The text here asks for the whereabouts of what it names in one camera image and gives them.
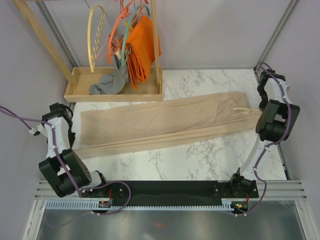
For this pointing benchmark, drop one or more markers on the grey slotted cable duct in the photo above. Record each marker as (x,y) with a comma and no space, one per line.
(110,205)

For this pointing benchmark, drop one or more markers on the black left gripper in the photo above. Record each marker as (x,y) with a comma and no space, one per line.
(71,139)

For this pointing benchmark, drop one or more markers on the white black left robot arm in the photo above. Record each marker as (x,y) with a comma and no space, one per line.
(62,168)

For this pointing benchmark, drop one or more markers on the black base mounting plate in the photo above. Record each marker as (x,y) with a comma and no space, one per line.
(172,193)

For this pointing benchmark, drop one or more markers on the beige trousers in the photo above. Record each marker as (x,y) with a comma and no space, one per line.
(163,124)

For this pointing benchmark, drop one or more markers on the pink thin hanger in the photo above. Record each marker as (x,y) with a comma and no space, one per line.
(101,53)

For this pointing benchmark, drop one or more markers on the aluminium frame rail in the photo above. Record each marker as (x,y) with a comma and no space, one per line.
(291,190)

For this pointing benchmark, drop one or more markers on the teal plastic hanger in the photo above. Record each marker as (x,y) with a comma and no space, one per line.
(126,33)

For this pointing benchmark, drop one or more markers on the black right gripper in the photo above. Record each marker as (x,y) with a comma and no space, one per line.
(261,104)

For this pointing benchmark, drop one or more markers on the orange cloth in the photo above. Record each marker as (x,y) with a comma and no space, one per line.
(142,55)

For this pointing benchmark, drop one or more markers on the wooden clothes rack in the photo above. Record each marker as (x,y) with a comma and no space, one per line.
(80,78)

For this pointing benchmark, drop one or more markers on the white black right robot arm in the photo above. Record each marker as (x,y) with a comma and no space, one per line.
(274,126)

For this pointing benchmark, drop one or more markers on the grey garment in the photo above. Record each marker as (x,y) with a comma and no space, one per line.
(111,84)

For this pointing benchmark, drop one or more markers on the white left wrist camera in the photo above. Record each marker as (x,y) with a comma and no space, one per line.
(38,130)

